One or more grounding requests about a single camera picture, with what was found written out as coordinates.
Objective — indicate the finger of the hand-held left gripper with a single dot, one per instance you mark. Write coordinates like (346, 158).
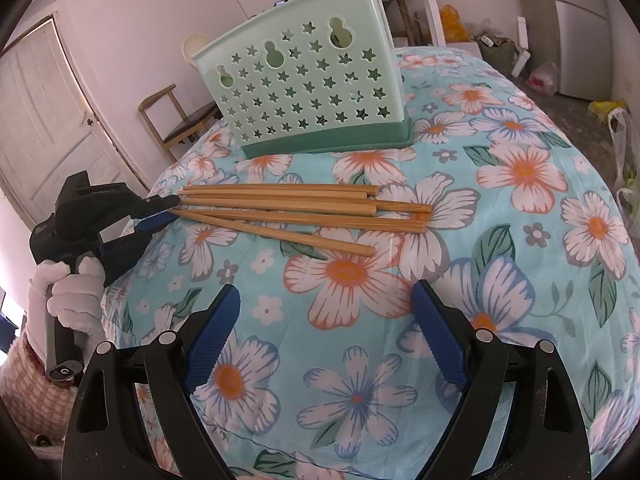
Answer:
(152, 223)
(157, 203)

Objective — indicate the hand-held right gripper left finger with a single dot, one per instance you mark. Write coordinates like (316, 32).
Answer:
(210, 345)

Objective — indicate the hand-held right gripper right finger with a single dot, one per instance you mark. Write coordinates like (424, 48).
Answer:
(440, 340)

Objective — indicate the bunch of wooden chopsticks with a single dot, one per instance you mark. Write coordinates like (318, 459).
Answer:
(300, 215)

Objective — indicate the white plastic rice paddle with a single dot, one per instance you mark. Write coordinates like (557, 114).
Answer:
(195, 47)

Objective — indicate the green plastic utensil basket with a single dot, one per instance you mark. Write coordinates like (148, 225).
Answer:
(300, 85)

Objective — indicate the person's left forearm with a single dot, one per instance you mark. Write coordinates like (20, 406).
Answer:
(27, 390)

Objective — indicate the person's left hand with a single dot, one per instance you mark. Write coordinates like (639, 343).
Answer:
(80, 300)

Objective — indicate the floral blue blanket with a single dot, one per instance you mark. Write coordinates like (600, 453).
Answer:
(400, 270)

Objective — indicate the wooden chair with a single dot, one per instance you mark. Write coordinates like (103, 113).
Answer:
(180, 120)

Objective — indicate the white door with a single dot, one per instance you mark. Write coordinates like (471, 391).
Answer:
(50, 125)

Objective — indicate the clear plastic bag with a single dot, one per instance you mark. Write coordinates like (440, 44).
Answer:
(625, 160)

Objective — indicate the pink plastic bag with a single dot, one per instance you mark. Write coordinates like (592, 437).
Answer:
(542, 80)

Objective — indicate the yellow wrapper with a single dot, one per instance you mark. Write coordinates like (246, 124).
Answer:
(607, 106)

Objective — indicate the dark green bag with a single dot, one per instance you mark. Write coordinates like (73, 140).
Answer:
(497, 52)

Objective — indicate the white upright board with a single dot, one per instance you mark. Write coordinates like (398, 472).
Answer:
(522, 45)

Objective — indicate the yellow plastic bag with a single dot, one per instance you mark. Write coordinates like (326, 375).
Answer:
(452, 25)

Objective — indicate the grey refrigerator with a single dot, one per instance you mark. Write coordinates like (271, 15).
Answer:
(590, 25)

